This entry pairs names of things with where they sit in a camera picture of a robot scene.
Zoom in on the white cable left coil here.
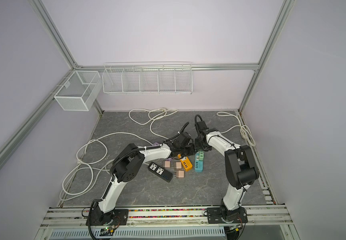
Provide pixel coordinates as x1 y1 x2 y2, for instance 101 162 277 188
60 131 153 202

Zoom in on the white wire wall basket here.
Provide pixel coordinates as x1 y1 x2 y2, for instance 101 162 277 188
102 62 193 95

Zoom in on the teal power strip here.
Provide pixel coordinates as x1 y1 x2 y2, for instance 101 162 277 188
195 153 204 173

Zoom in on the white mesh box basket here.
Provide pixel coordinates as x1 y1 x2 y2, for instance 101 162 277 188
54 71 103 112

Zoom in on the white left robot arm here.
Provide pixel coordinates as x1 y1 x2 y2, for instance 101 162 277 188
89 141 195 226

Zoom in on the orange power strip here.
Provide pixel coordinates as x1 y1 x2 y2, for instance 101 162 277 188
178 155 193 172

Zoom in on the pink plug adapter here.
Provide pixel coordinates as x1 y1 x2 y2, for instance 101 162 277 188
164 161 171 169

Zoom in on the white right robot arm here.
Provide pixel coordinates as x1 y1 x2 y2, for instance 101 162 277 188
195 129 260 224

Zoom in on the white cable back coil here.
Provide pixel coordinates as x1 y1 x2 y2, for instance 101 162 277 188
128 107 179 141

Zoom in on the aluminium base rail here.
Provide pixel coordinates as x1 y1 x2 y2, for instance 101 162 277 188
35 205 299 240

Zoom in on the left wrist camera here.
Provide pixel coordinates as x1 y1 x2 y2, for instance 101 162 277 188
173 132 192 148

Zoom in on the white cable coil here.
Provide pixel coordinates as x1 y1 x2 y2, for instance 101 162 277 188
128 107 179 141
60 131 153 202

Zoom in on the white cable of teal strip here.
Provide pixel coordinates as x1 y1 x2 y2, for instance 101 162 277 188
216 111 257 148

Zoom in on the black power strip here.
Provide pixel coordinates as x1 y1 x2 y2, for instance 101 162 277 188
148 162 173 183

